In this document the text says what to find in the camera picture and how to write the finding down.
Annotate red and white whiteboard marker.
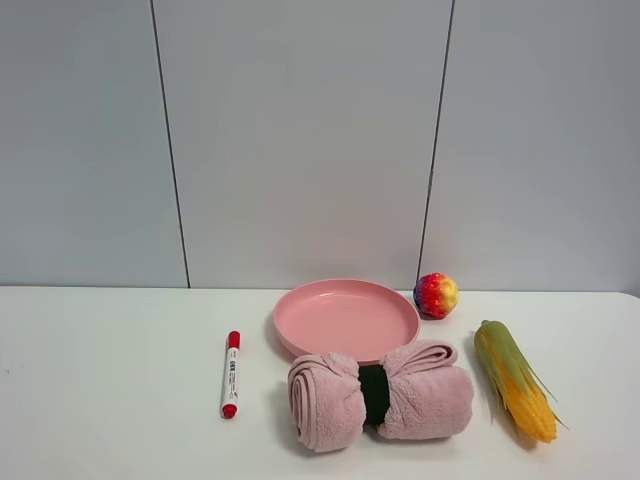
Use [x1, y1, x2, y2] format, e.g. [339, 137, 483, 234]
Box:
[220, 330, 241, 420]

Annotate pink round plate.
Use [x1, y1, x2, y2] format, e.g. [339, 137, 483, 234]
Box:
[272, 279, 421, 365]

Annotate rainbow coloured foam ball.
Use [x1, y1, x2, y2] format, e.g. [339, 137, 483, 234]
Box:
[413, 272, 459, 320]

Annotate black band around towel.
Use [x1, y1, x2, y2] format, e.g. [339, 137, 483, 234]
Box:
[358, 365, 391, 427]

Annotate rolled pink towel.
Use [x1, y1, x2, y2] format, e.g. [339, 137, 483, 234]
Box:
[288, 340, 474, 453]

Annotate toy corn cob with husk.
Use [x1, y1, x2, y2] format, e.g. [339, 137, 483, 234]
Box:
[473, 320, 563, 443]

